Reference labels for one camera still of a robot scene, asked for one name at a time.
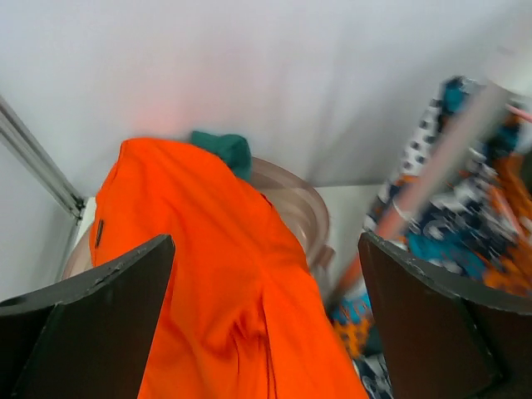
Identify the dark teal shorts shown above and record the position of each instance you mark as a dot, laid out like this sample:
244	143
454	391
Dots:
232	149

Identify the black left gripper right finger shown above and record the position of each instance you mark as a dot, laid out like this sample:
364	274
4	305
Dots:
443	335

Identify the patterned blue orange shorts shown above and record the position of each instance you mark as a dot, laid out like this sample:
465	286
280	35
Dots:
443	306

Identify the silver white clothes rack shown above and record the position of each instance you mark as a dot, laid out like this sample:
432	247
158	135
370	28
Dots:
459	199

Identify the pink translucent plastic basin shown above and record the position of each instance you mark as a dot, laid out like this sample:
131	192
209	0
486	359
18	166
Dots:
300	206

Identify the pink hanger leftmost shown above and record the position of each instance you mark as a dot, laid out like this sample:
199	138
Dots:
522	114

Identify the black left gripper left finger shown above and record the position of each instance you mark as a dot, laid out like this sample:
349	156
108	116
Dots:
88	336

